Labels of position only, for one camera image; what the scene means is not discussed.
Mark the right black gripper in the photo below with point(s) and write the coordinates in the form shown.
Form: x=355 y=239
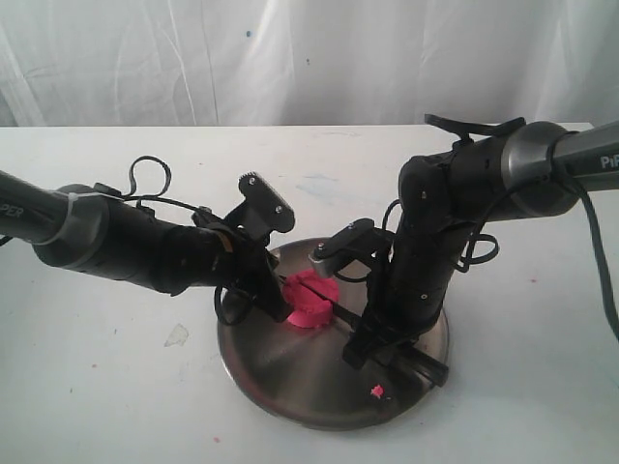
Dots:
x=405 y=299

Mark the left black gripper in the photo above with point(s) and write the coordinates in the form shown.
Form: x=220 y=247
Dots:
x=212 y=253

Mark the black serrated knife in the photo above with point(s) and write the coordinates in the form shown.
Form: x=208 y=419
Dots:
x=352 y=320

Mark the pink putty lump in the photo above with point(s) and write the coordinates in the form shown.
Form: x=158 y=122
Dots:
x=310 y=297

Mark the round steel plate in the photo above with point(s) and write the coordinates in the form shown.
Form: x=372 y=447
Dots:
x=300 y=375

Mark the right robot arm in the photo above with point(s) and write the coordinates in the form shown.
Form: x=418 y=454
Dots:
x=514 y=170

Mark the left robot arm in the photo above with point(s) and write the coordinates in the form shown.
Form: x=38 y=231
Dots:
x=101 y=231

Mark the pink crumb lower right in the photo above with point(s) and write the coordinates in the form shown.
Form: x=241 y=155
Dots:
x=377 y=391

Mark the white backdrop curtain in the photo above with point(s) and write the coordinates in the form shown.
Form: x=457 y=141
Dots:
x=266 y=63

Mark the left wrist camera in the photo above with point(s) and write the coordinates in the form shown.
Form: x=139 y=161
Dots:
x=263 y=210

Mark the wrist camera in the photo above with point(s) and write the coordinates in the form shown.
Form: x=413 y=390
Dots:
x=263 y=210
x=359 y=241

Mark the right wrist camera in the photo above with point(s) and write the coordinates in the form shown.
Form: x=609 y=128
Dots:
x=359 y=241

